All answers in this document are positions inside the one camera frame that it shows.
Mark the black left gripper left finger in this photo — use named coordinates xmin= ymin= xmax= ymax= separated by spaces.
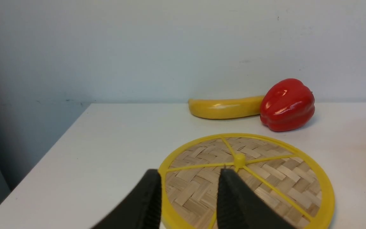
xmin=93 ymin=169 xmax=162 ymax=229

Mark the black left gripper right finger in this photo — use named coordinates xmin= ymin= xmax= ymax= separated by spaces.
xmin=217 ymin=169 xmax=294 ymax=229

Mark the yellow woven bamboo steamer lid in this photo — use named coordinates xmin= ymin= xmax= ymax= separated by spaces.
xmin=159 ymin=133 xmax=335 ymax=229

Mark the yellow toy banana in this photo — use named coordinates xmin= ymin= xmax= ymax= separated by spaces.
xmin=188 ymin=95 xmax=264 ymax=119

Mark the red toy bell pepper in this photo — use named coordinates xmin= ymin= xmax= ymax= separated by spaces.
xmin=260 ymin=78 xmax=315 ymax=132

